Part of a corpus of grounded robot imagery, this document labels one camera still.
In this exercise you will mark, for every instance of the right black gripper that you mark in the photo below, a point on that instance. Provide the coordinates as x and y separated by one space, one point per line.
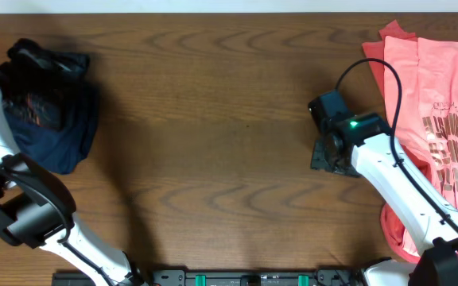
318 159

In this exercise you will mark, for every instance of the black printed cycling jersey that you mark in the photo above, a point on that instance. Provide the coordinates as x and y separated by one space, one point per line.
42 84

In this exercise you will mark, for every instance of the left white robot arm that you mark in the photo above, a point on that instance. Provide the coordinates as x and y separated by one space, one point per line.
37 210

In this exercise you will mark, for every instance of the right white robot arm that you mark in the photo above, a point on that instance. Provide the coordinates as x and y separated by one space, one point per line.
362 145

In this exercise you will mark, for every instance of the coral red t-shirt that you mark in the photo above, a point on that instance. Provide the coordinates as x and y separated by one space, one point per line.
392 226

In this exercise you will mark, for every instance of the light pink printed t-shirt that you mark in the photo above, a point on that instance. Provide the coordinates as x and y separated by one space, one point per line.
423 87

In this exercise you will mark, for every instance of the folded navy blue garment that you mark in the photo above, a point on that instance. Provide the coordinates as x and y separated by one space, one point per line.
60 151

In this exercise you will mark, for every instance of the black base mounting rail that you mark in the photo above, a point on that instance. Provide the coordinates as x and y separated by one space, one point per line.
229 278

